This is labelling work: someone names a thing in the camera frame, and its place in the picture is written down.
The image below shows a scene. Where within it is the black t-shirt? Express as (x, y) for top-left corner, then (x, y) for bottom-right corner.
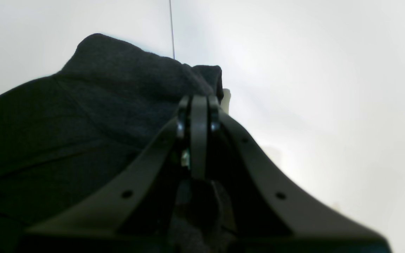
(0, 33), (224, 253)

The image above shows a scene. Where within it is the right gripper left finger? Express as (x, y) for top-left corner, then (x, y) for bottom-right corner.
(24, 96), (208, 253)

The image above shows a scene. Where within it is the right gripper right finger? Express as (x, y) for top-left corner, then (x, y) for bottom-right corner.
(207, 96), (391, 253)

